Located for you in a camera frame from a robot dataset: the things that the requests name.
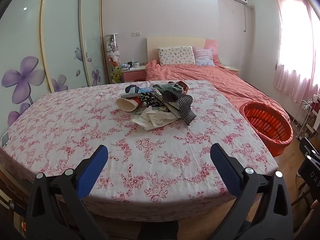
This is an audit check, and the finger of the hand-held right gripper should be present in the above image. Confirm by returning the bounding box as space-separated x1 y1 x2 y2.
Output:
299 137 320 161

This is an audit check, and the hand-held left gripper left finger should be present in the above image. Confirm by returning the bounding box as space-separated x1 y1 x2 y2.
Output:
26 144 109 240

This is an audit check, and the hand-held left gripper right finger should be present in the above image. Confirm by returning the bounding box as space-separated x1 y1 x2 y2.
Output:
210 143 293 240

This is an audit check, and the orange plastic laundry basket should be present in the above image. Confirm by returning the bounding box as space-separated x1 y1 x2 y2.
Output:
239 102 293 157

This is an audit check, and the pink floral tablecloth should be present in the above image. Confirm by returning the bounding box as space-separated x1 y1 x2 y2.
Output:
0 80 278 217

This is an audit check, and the white paper cup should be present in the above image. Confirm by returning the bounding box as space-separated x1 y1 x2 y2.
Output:
116 97 142 112

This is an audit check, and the black mesh patterned cloth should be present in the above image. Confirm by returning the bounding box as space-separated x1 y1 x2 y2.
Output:
162 90 197 126

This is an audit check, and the crumpled white tissue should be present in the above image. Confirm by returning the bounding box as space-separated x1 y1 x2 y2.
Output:
132 106 180 130

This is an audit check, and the coral duvet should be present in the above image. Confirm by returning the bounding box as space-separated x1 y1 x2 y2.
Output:
145 59 290 123

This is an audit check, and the dark floral box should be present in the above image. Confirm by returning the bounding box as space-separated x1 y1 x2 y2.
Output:
140 92 164 107

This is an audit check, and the smartphone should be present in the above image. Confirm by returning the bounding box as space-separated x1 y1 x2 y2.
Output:
1 131 11 147

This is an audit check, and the brown striped cloth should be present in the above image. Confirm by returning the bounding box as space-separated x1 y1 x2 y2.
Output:
167 81 189 94

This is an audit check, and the pale green cloth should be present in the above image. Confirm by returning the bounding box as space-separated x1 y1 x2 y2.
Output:
153 84 184 95

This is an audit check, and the pink white nightstand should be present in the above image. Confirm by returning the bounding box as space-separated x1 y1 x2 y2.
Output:
222 64 239 77
122 66 147 82

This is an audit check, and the pink curtain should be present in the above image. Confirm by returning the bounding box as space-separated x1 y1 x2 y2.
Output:
274 0 320 105

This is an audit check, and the pink striped pillow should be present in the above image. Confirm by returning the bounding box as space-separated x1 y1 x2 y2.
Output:
194 47 215 67

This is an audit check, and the clear tube of plush toys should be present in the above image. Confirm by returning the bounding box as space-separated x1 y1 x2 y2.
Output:
105 34 122 84

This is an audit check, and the floral print pillow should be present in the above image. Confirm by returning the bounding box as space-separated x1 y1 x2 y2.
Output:
157 46 196 66

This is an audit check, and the floral sliding door wardrobe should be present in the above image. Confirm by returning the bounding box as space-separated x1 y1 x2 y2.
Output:
0 0 110 130

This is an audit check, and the beige pink headboard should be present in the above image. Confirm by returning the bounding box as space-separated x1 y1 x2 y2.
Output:
146 35 218 64

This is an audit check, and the white wire rack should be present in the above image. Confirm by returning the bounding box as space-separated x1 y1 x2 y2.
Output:
291 100 312 140

